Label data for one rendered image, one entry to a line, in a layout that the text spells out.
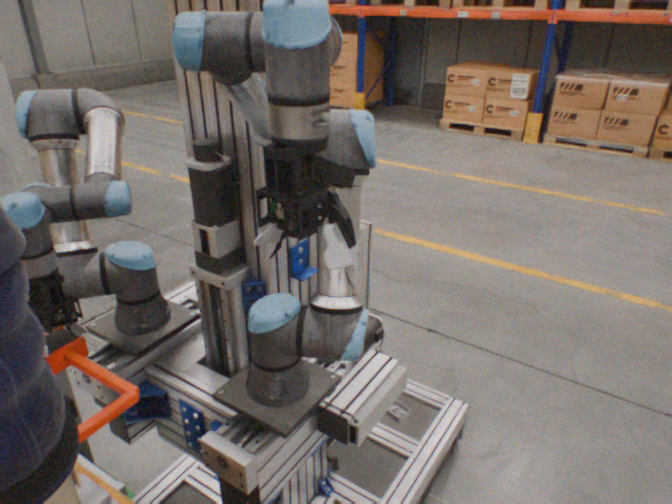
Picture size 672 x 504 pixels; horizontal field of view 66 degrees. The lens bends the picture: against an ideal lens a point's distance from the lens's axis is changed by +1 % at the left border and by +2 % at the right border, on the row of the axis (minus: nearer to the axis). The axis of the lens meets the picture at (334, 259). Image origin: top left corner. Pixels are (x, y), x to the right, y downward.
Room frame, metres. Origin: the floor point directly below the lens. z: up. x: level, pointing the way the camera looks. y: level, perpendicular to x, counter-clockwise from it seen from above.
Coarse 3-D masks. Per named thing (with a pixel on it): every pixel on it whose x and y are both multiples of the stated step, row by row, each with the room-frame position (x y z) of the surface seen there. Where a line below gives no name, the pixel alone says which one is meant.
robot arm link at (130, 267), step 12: (108, 252) 1.20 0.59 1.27; (120, 252) 1.20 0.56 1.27; (132, 252) 1.21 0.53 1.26; (144, 252) 1.22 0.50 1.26; (108, 264) 1.18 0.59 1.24; (120, 264) 1.17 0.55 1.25; (132, 264) 1.18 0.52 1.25; (144, 264) 1.20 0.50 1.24; (108, 276) 1.16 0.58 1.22; (120, 276) 1.17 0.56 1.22; (132, 276) 1.18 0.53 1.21; (144, 276) 1.19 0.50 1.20; (156, 276) 1.23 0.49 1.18; (108, 288) 1.16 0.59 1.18; (120, 288) 1.17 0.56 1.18; (132, 288) 1.18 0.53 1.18; (144, 288) 1.19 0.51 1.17; (156, 288) 1.22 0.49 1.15; (132, 300) 1.17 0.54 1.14
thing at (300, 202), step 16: (272, 144) 0.62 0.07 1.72; (304, 144) 0.60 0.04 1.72; (320, 144) 0.62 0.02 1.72; (272, 160) 0.62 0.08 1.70; (288, 160) 0.59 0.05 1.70; (304, 160) 0.63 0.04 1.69; (272, 176) 0.61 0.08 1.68; (288, 176) 0.62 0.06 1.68; (304, 176) 0.62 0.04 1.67; (256, 192) 0.62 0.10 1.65; (272, 192) 0.60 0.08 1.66; (288, 192) 0.60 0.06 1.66; (304, 192) 0.61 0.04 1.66; (320, 192) 0.61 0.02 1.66; (336, 192) 0.64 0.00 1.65; (272, 208) 0.61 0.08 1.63; (288, 208) 0.59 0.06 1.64; (304, 208) 0.59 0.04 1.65; (320, 208) 0.62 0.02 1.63; (272, 224) 0.63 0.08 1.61; (288, 224) 0.59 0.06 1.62; (304, 224) 0.60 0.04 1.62; (320, 224) 0.63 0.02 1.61
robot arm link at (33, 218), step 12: (24, 192) 0.92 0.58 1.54; (12, 204) 0.87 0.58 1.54; (24, 204) 0.88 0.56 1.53; (36, 204) 0.89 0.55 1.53; (12, 216) 0.86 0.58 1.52; (24, 216) 0.87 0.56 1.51; (36, 216) 0.88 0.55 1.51; (48, 216) 0.93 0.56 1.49; (24, 228) 0.86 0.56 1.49; (36, 228) 0.88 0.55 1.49; (48, 228) 0.91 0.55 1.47; (36, 240) 0.87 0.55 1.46; (48, 240) 0.89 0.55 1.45; (24, 252) 0.86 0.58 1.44; (36, 252) 0.87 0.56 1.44; (48, 252) 0.89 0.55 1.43
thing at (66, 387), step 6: (60, 372) 1.46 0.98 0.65; (66, 372) 1.48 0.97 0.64; (60, 378) 1.46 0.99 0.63; (66, 378) 1.47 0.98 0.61; (60, 384) 1.45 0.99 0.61; (66, 384) 1.47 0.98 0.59; (66, 390) 1.46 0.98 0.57; (72, 390) 1.48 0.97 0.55; (72, 396) 1.47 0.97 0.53; (78, 414) 1.47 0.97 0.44; (78, 420) 1.47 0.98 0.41; (84, 444) 1.46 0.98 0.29; (84, 450) 1.46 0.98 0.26; (90, 450) 1.48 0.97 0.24; (84, 456) 1.45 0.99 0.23; (90, 456) 1.47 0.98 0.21
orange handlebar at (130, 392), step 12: (72, 360) 0.86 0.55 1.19; (84, 360) 0.86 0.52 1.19; (84, 372) 0.84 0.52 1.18; (96, 372) 0.82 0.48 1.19; (108, 372) 0.82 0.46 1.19; (108, 384) 0.80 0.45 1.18; (120, 384) 0.78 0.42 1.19; (132, 384) 0.79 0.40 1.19; (132, 396) 0.75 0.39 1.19; (108, 408) 0.72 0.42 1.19; (120, 408) 0.73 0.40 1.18; (96, 420) 0.69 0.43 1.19; (108, 420) 0.70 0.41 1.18; (84, 432) 0.67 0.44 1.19
